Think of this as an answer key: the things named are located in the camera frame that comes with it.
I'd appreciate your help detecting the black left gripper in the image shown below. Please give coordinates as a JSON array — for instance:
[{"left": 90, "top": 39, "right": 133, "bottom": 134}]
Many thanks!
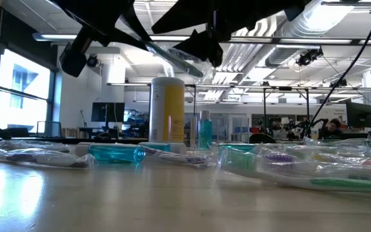
[{"left": 51, "top": 0, "right": 154, "bottom": 78}]

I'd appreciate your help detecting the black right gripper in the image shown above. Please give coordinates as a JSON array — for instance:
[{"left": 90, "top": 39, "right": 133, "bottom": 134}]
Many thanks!
[{"left": 151, "top": 0, "right": 305, "bottom": 68}]

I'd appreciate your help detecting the overhead light bar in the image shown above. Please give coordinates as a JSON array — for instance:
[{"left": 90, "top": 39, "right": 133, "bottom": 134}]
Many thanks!
[{"left": 32, "top": 31, "right": 371, "bottom": 46}]

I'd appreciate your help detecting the black computer monitor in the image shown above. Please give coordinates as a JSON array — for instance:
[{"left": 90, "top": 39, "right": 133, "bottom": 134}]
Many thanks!
[
  {"left": 345, "top": 101, "right": 371, "bottom": 129},
  {"left": 90, "top": 102, "right": 126, "bottom": 123}
]

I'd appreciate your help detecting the white canister yellow label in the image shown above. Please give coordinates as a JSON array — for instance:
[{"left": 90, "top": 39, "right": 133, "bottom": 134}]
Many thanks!
[{"left": 148, "top": 76, "right": 186, "bottom": 149}]

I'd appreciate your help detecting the clear acrylic organizer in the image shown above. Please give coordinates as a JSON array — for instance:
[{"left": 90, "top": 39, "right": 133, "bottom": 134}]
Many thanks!
[{"left": 164, "top": 115, "right": 237, "bottom": 151}]

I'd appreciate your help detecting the large window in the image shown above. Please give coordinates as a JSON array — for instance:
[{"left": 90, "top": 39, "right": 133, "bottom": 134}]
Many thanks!
[{"left": 0, "top": 48, "right": 59, "bottom": 136}]

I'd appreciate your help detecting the person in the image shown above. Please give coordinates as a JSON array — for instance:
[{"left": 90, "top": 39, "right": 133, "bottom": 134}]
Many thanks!
[{"left": 319, "top": 117, "right": 343, "bottom": 140}]

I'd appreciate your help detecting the pile of packaged toothbrushes right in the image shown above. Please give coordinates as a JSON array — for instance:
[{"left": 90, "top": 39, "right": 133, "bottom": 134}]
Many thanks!
[{"left": 219, "top": 145, "right": 371, "bottom": 195}]

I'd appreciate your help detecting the black ceiling camera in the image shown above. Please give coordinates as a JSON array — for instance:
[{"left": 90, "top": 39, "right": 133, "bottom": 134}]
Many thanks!
[
  {"left": 296, "top": 47, "right": 324, "bottom": 68},
  {"left": 86, "top": 53, "right": 99, "bottom": 68}
]

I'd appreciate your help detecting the silver ventilation duct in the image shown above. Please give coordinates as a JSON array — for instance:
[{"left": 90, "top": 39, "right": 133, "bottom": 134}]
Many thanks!
[{"left": 217, "top": 0, "right": 325, "bottom": 81}]

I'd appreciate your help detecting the black metal rig frame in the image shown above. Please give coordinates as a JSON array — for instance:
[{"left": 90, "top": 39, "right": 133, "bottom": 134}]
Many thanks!
[{"left": 191, "top": 84, "right": 312, "bottom": 138}]

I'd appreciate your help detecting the black hanging cable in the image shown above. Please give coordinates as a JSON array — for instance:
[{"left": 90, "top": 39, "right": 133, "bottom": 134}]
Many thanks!
[{"left": 303, "top": 0, "right": 371, "bottom": 138}]

